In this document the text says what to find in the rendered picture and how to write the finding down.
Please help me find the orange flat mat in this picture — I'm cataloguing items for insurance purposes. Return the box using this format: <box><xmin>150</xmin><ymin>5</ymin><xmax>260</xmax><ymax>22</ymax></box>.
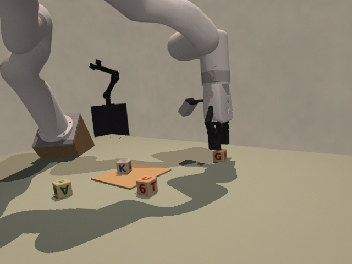
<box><xmin>91</xmin><ymin>163</ymin><xmax>171</xmax><ymax>190</ymax></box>

